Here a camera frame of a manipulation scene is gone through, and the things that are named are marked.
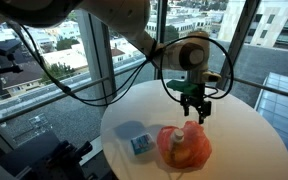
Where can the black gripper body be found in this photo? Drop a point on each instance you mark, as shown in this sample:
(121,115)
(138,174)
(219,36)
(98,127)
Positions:
(197,103)

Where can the white capped bottle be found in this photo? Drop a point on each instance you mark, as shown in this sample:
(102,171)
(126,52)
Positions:
(177,136)

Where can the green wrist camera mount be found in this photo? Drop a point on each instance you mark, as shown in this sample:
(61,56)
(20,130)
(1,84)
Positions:
(182,87)

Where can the orange plastic bag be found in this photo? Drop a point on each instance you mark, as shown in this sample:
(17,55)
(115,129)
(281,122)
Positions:
(199,146)

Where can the black camera on tripod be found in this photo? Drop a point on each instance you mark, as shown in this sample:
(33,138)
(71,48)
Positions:
(9,68)

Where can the metal window railing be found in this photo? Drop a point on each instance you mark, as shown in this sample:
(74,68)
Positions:
(34,107)

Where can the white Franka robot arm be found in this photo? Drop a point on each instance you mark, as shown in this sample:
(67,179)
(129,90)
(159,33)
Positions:
(190,55)

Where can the small blue carton box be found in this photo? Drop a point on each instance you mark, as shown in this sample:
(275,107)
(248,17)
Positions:
(142,144)

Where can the white round pedestal table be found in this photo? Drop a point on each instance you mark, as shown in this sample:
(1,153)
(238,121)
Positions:
(244,140)

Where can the black equipment stand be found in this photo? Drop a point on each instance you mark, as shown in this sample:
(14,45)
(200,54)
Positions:
(44,160)

